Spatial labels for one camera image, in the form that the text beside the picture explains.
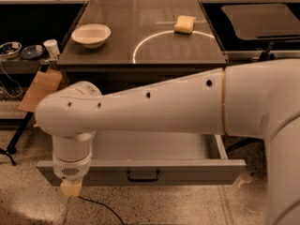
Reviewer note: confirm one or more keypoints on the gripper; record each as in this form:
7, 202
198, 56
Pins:
69, 171

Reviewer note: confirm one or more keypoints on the grey top drawer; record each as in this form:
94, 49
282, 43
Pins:
183, 159

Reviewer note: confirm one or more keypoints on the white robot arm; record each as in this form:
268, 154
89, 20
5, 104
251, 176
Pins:
188, 104

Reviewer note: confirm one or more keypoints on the grey cabinet with dark top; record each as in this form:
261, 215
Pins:
142, 47

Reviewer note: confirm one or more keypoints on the black tripod stand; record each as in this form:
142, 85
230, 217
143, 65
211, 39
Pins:
20, 124

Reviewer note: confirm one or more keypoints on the brown cardboard box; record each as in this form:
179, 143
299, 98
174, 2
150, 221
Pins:
44, 84

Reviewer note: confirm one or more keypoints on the grey side shelf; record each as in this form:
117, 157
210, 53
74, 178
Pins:
25, 66

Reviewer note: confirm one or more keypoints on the white paper cup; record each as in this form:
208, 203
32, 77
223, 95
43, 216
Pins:
52, 48

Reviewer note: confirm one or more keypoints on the blue patterned bowl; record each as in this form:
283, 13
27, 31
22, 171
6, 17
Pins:
10, 50

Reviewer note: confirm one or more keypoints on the white bowl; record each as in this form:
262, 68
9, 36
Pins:
91, 36

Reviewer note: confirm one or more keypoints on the yellow sponge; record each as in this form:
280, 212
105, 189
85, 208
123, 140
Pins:
184, 24

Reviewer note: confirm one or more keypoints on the black office chair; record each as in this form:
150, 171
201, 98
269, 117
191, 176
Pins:
262, 25

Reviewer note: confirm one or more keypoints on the black top drawer handle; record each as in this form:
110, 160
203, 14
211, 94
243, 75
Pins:
143, 177

